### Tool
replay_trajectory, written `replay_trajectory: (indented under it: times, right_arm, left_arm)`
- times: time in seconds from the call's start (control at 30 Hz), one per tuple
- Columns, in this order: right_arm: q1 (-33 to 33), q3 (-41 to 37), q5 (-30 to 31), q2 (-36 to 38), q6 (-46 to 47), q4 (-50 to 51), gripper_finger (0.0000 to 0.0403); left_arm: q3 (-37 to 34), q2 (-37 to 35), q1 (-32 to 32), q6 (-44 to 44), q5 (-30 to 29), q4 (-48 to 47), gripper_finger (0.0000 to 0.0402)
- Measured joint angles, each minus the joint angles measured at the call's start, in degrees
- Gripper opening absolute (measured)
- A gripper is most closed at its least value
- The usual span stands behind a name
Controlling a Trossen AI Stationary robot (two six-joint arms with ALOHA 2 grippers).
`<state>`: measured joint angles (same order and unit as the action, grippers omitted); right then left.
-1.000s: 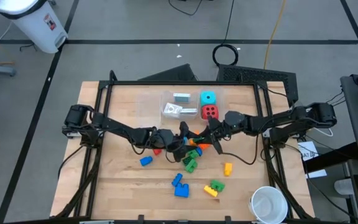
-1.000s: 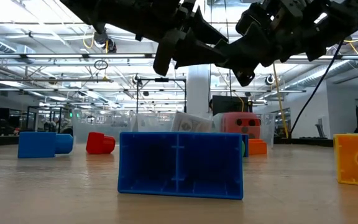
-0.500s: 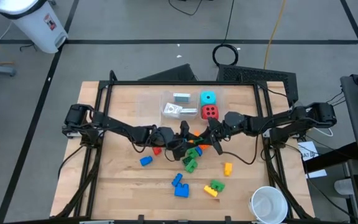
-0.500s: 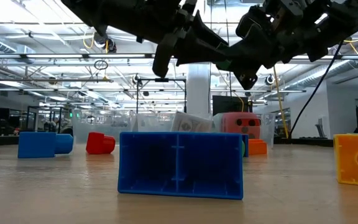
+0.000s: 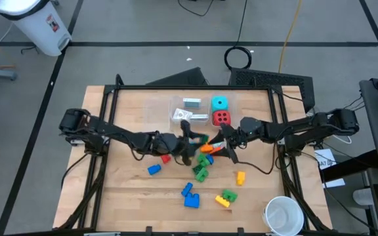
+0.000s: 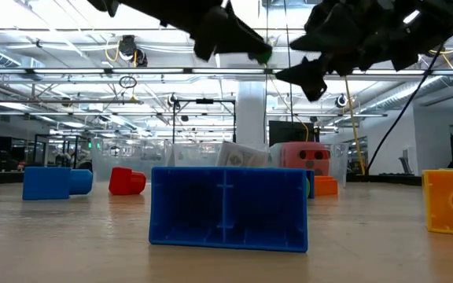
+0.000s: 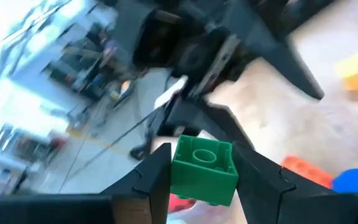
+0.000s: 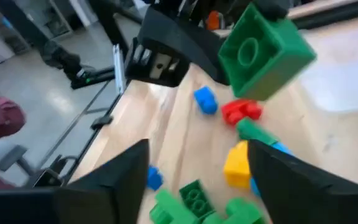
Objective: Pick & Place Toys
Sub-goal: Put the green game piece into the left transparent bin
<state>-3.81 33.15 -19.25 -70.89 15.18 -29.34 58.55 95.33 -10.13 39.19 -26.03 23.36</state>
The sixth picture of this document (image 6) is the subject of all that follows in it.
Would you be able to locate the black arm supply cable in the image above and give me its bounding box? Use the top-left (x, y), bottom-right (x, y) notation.
top-left (366, 41), bottom-right (446, 177)

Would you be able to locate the red toy block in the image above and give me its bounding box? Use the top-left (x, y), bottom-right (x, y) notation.
top-left (108, 166), bottom-right (148, 197)

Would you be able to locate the red foam die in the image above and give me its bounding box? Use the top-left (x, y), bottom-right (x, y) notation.
top-left (279, 141), bottom-right (332, 178)

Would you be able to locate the yellow toy block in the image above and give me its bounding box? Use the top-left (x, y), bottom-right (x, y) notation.
top-left (422, 168), bottom-right (453, 238)

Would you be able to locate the black monitor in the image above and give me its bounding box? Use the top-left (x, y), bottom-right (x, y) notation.
top-left (268, 120), bottom-right (322, 145)

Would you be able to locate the white square column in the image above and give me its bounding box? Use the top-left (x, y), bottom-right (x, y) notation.
top-left (235, 81), bottom-right (267, 145)

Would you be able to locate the small blue toy block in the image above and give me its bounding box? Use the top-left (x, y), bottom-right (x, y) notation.
top-left (307, 169), bottom-right (316, 200)

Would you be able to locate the black metal stand frame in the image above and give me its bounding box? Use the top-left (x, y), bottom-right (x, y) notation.
top-left (171, 97), bottom-right (238, 144)

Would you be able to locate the orange toy block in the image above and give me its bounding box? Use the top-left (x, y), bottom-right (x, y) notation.
top-left (314, 175), bottom-right (340, 197)

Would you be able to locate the silver playing card box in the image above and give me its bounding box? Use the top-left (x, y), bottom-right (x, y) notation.
top-left (215, 141), bottom-right (271, 168)

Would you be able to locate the yellow hanging cable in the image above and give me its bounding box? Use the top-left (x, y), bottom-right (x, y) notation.
top-left (342, 75), bottom-right (368, 177)

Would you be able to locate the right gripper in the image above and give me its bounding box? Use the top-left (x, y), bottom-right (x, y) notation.
top-left (275, 0), bottom-right (422, 102)

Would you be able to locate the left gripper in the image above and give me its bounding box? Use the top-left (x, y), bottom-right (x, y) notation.
top-left (193, 0), bottom-right (274, 65)

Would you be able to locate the cyan foam die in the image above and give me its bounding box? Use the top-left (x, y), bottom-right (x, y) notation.
top-left (268, 143), bottom-right (286, 168)

